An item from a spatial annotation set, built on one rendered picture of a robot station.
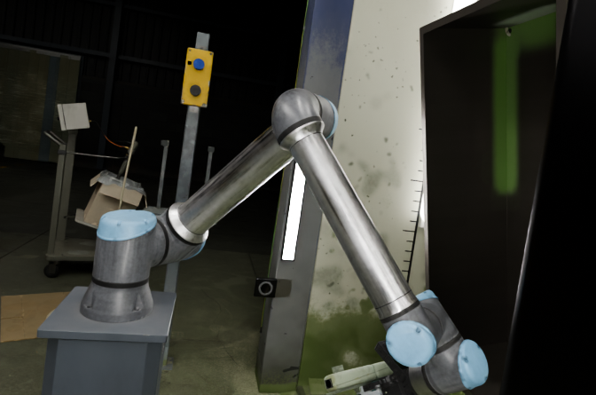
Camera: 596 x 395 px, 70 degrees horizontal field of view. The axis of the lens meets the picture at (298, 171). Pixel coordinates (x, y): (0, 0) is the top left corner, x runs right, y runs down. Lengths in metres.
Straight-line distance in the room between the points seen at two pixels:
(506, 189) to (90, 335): 1.46
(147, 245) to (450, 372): 0.82
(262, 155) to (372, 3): 1.18
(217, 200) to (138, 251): 0.25
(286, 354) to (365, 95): 1.28
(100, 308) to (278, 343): 1.08
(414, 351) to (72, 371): 0.84
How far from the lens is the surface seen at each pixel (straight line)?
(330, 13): 2.05
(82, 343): 1.26
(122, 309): 1.27
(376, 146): 2.05
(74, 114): 3.60
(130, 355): 1.26
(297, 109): 0.96
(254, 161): 1.15
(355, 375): 1.25
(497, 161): 1.75
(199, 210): 1.27
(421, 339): 0.89
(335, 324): 2.18
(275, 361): 2.19
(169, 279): 2.22
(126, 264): 1.24
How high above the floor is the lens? 1.16
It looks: 3 degrees down
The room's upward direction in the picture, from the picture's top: 8 degrees clockwise
